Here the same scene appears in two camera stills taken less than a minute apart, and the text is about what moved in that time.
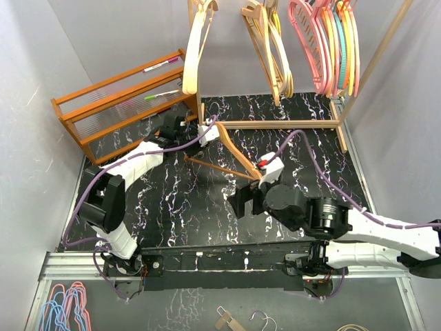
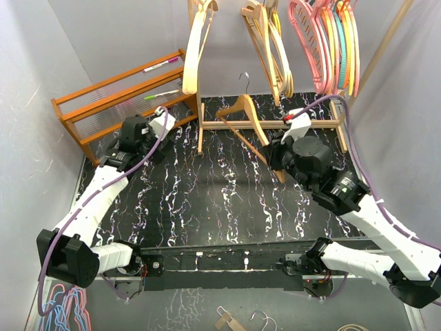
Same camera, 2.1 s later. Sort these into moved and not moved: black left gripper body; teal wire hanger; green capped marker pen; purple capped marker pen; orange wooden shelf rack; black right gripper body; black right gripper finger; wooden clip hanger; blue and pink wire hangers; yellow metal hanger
Moved: black right gripper body; black right gripper finger; black left gripper body
Not moved: purple capped marker pen; yellow metal hanger; orange wooden shelf rack; wooden clip hanger; green capped marker pen; blue and pink wire hangers; teal wire hanger
